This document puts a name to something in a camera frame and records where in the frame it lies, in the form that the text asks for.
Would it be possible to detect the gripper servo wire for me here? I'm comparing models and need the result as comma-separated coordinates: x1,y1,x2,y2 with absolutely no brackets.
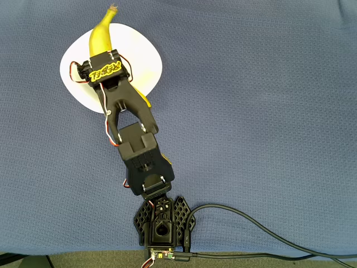
119,54,134,84

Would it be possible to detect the black usb cable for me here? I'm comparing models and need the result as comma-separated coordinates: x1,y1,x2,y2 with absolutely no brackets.
182,203,357,259

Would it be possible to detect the yellow banana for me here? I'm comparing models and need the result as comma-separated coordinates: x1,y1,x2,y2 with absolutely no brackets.
88,2,153,108

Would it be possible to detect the black power cable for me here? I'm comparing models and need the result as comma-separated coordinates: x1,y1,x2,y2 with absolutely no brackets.
172,251,349,268

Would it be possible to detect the blue woven table cloth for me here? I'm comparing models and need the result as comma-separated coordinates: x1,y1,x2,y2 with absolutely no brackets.
0,0,357,256

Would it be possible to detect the small controller circuit board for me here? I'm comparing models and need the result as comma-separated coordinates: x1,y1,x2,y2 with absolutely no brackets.
150,249,176,262

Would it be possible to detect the forearm servo wire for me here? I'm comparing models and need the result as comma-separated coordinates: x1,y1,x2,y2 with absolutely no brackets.
69,61,121,148

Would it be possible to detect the white rounded square plate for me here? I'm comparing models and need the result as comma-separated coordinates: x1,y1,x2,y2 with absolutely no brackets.
59,23,163,114

